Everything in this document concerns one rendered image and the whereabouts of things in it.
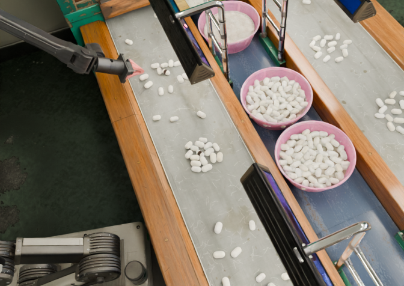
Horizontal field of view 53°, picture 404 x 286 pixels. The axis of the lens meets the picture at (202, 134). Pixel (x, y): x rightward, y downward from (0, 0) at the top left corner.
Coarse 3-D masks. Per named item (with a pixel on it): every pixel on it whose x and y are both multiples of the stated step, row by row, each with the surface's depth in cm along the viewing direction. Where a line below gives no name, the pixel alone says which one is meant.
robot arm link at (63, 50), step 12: (0, 12) 132; (0, 24) 132; (12, 24) 132; (24, 24) 135; (24, 36) 134; (36, 36) 135; (48, 36) 137; (48, 48) 137; (60, 48) 137; (72, 48) 139; (60, 60) 140; (72, 60) 142; (84, 60) 140; (84, 72) 144
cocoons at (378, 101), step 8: (304, 0) 179; (344, 40) 165; (344, 48) 163; (328, 56) 161; (344, 56) 162; (392, 96) 148; (392, 104) 147; (400, 104) 146; (392, 112) 145; (400, 112) 144; (392, 120) 143; (400, 120) 142; (392, 128) 141; (400, 128) 140
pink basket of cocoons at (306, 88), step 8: (256, 72) 159; (264, 72) 160; (272, 72) 161; (280, 72) 160; (288, 72) 159; (296, 72) 157; (248, 80) 158; (296, 80) 158; (304, 80) 155; (304, 88) 156; (240, 96) 153; (312, 96) 150; (248, 112) 149; (304, 112) 147; (256, 120) 152; (296, 120) 150; (272, 128) 153; (280, 128) 152
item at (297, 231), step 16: (256, 176) 98; (272, 176) 103; (256, 192) 99; (272, 192) 95; (256, 208) 99; (272, 208) 94; (288, 208) 97; (272, 224) 94; (288, 224) 90; (272, 240) 94; (288, 240) 90; (304, 240) 91; (288, 256) 90; (304, 256) 86; (288, 272) 90; (304, 272) 86; (320, 272) 87
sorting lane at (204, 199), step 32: (128, 32) 182; (160, 32) 180; (160, 64) 170; (160, 96) 161; (192, 96) 160; (160, 128) 153; (192, 128) 152; (224, 128) 150; (224, 160) 143; (192, 192) 138; (224, 192) 136; (192, 224) 132; (224, 224) 131; (256, 224) 130; (224, 256) 125; (256, 256) 124
